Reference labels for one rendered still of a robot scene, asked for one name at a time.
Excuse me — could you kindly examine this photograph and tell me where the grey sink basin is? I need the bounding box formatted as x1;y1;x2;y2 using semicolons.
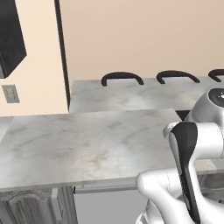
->
197;171;224;203

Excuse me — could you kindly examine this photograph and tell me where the grey wood cabinet door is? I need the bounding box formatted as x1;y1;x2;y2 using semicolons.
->
0;188;55;224

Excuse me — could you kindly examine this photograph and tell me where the black curved chair back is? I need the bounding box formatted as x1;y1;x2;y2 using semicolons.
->
101;71;145;88
207;68;224;83
156;69;201;86

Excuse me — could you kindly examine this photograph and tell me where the grey dishwasher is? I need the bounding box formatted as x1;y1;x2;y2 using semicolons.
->
73;189;151;224

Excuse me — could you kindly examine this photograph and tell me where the grey dishwasher handle bar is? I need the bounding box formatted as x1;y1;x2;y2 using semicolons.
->
73;185;138;195

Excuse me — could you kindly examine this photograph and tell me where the grey wall outlet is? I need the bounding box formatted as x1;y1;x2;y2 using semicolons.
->
1;84;21;104

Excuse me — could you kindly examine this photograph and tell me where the black wall cabinet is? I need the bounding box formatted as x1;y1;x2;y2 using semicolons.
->
0;0;28;80

